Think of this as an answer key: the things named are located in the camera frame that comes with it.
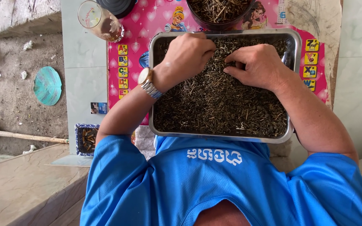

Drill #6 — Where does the person's left hand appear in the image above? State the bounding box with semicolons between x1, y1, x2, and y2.
154;32;217;93

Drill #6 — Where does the person's right hand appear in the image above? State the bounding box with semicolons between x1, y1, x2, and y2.
223;44;292;93

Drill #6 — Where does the black round bowl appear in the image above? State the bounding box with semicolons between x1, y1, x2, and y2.
186;0;257;31

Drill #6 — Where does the heap of dried stems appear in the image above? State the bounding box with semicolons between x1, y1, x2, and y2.
189;0;252;24

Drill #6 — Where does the dried tea leaves heap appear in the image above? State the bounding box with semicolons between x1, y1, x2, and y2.
154;37;288;139

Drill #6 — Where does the pink alphabet cartoon mat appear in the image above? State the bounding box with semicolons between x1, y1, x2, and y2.
107;0;329;126

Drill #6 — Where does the silver gold wristwatch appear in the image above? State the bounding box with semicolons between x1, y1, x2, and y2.
137;67;166;100

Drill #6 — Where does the rectangular steel tray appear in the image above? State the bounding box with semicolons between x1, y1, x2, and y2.
148;28;303;144

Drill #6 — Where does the black round lid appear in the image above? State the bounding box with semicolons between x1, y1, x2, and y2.
96;0;137;19

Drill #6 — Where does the clear printed drinking glass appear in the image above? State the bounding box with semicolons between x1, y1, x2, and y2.
77;0;125;44

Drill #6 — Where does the white tissue paper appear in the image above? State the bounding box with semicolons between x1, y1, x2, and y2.
134;125;156;161

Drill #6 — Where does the small cigarette pack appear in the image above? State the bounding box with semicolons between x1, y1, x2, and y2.
90;102;108;115

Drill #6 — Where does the blue sports shirt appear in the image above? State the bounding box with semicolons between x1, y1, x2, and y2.
79;134;362;226

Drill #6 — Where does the pile of cigarette butts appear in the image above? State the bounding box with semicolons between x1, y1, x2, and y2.
80;128;98;153

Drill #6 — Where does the blue white patterned ashtray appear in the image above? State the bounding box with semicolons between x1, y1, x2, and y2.
74;123;101;157

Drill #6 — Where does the green leaf-shaped fan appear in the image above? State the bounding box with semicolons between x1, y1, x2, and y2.
33;66;63;107

